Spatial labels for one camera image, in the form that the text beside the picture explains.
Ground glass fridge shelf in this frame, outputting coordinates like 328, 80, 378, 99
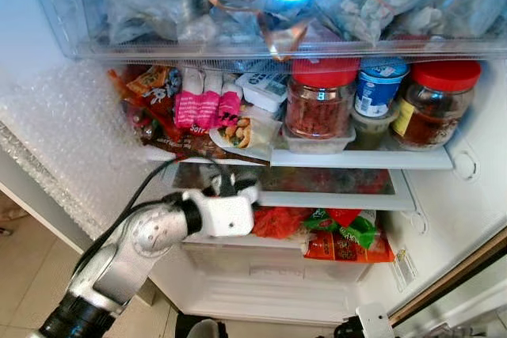
158, 146, 454, 170

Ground clear fridge drawer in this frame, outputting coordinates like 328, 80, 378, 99
24, 0, 507, 62

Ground white fridge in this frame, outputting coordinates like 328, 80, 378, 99
0, 0, 507, 331

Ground mixed nuts bag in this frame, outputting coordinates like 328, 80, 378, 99
210, 108, 282, 161

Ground red plastic bag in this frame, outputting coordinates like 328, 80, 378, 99
252, 207, 311, 240

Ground orange red snack packet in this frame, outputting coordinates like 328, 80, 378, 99
303, 231, 395, 264

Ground pink white packet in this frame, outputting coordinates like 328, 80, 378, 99
174, 69, 204, 129
218, 75, 243, 127
198, 70, 225, 127

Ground dark red snack packet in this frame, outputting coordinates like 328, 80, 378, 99
111, 67, 231, 161

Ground white crisper drawer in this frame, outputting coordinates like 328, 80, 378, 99
181, 235, 373, 323

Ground white carton box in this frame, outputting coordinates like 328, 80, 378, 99
235, 71, 290, 113

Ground clear plastic tray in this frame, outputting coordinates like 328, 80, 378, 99
281, 124, 357, 154

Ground green snack packet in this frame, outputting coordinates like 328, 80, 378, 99
305, 209, 379, 248

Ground glass crisper cover shelf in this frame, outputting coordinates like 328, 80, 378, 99
162, 164, 417, 212

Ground red lid jar reddish contents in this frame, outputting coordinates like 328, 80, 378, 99
285, 57, 361, 141

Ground green lidded container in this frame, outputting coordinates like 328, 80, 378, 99
351, 108, 401, 149

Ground brown foil wrapper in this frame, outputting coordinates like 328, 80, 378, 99
210, 0, 311, 62

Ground blue white yoghurt cup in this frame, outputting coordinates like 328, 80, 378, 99
354, 59, 410, 119

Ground grey plastic bag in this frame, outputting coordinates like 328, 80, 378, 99
103, 0, 199, 42

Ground red lid jar yellow label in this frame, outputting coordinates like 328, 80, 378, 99
392, 59, 482, 149

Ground clear plastic food bag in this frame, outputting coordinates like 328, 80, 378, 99
396, 0, 507, 42

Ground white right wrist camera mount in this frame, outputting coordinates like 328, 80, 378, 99
356, 304, 393, 338

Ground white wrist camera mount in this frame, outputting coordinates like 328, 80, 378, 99
184, 182, 261, 237
356, 304, 393, 338

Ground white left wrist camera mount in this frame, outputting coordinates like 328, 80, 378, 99
184, 182, 261, 237

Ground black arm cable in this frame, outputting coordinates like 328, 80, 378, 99
71, 156, 234, 275

